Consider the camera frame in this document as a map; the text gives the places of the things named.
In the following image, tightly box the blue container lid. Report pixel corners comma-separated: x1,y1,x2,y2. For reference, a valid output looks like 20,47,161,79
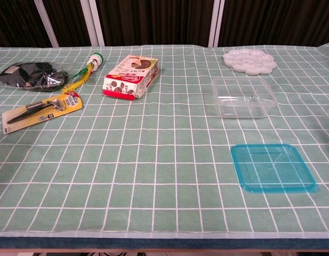
230,143,317,193

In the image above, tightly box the clear plastic container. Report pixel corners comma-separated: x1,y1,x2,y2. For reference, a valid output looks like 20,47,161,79
211,77,278,119

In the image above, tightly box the green checkered tablecloth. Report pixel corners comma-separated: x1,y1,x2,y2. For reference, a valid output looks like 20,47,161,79
0,44,329,239

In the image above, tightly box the red white cookie box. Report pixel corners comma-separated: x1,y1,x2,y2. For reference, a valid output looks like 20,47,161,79
102,54,159,101

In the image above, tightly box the green yellow toy white cap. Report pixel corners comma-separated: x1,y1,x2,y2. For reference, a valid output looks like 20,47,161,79
61,52,104,94

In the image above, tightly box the dark pleated curtain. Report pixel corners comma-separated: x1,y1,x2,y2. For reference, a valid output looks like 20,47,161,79
0,0,329,48

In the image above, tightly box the white flower paint palette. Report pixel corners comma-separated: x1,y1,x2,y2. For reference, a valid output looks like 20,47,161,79
223,49,277,76

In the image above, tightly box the dark blue table underlay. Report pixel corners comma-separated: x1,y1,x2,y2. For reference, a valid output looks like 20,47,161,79
0,236,329,251

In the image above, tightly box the razor in yellow pack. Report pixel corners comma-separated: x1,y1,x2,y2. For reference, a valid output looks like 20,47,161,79
1,90,83,135

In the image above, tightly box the black fabric in clear bag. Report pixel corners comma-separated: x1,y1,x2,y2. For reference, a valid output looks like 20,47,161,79
0,61,74,92

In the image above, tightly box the white frame post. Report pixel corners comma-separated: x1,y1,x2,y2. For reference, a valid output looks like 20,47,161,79
79,0,105,47
33,0,60,48
208,0,226,48

